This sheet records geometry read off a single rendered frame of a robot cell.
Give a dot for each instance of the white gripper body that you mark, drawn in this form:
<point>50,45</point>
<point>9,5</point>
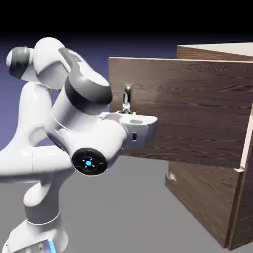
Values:
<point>144,128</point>

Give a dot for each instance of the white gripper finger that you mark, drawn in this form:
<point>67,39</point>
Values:
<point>126,109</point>

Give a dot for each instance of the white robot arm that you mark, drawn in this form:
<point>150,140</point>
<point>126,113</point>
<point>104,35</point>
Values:
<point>39,158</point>

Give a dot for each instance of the wide dark wood cabinet door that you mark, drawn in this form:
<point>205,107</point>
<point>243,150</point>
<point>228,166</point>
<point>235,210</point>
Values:
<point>187,89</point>

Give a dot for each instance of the narrow dark wood cabinet door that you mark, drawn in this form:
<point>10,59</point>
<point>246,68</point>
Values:
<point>203,197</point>

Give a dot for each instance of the dark wood cabinet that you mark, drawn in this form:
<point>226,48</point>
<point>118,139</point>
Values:
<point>245,217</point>

